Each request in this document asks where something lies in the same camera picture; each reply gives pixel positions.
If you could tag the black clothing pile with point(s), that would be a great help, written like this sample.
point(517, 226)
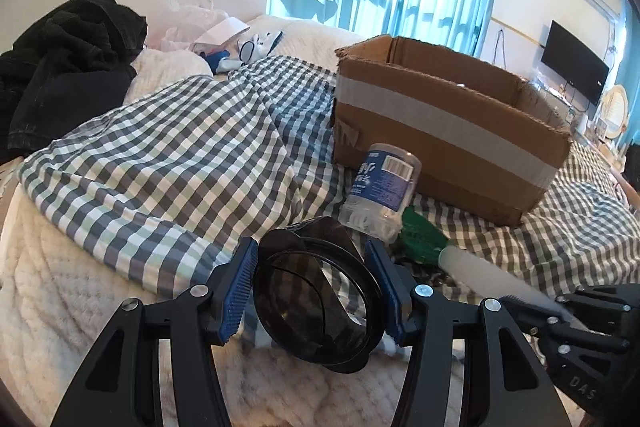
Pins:
point(65, 57)

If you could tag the dark round container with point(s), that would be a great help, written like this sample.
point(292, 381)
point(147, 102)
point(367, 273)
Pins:
point(310, 287)

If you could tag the white pillow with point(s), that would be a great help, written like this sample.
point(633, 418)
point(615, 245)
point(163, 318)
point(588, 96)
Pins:
point(310, 37)

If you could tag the white ointment tube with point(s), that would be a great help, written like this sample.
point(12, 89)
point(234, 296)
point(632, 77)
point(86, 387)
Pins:
point(480, 272)

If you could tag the white quilted bedspread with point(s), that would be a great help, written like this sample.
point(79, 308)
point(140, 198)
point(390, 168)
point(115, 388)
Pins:
point(50, 287)

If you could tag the green sachet packet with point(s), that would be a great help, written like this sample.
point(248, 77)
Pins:
point(420, 239)

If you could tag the white plastic bag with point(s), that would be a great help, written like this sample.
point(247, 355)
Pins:
point(195, 19)

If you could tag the cluttered television stand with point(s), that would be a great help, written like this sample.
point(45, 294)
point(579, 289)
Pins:
point(575, 107)

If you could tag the round white mirror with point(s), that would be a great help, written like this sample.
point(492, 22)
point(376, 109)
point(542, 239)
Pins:
point(615, 107)

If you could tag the blue and white plush toy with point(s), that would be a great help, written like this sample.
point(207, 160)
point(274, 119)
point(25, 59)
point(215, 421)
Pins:
point(255, 47)

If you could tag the checkered blanket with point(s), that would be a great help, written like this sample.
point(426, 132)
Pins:
point(175, 147)

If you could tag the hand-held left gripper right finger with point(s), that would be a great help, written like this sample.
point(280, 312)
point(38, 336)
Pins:
point(385, 292)

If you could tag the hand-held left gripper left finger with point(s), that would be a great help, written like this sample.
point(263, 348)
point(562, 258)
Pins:
point(235, 302)

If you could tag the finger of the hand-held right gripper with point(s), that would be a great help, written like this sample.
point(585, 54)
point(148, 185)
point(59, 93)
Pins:
point(600, 297)
point(580, 337)

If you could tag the taped cardboard box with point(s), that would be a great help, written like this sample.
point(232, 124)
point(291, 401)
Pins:
point(450, 147)

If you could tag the black television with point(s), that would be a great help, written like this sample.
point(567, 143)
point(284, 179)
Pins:
point(575, 57)

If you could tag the white paper envelope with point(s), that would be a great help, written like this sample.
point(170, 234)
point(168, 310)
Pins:
point(225, 29)

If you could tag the clear jar blue label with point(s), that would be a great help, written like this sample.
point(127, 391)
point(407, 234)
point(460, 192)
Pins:
point(385, 182)

